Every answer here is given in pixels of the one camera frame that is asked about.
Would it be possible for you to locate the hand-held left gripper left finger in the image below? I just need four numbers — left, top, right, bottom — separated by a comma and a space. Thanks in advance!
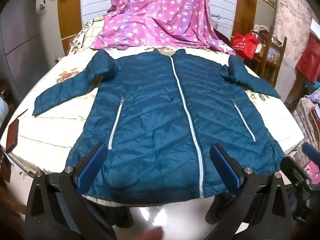
25, 142, 113, 240

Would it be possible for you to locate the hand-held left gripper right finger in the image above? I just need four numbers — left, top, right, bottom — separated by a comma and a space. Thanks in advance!
205, 143, 293, 240

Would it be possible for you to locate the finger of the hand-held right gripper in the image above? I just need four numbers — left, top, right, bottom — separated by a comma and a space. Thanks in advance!
302, 142, 320, 158

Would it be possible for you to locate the teal puffer jacket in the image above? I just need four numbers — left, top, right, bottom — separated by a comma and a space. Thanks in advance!
32, 49, 285, 199

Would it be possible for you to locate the pile of clothes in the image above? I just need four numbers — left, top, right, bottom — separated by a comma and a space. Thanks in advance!
291, 80, 320, 155

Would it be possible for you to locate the pink printed cloth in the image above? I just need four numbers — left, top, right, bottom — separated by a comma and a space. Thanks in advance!
302, 160, 320, 182

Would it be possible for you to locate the floral checked bed blanket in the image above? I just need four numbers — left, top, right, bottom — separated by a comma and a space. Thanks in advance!
0, 17, 305, 205

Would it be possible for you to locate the person's dark shoe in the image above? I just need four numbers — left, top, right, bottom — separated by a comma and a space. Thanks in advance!
110, 204, 134, 228

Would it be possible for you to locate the dark red phone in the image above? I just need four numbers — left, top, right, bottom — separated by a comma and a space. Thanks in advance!
5, 119, 20, 153

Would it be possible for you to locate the red cloth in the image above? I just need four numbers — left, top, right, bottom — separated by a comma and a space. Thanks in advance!
296, 34, 320, 83

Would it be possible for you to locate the wooden chair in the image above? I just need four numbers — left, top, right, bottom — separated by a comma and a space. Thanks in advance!
252, 25, 288, 88

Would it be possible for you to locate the red shopping bag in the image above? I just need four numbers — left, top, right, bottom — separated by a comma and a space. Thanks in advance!
231, 30, 261, 60

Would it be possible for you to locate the pink floral quilt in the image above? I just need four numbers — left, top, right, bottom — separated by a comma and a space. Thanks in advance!
272, 0, 315, 70

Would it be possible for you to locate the grey wardrobe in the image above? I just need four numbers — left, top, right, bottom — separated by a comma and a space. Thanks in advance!
0, 0, 61, 100

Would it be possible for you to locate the purple floral sheet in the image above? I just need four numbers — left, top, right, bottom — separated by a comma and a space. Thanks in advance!
90, 0, 237, 55

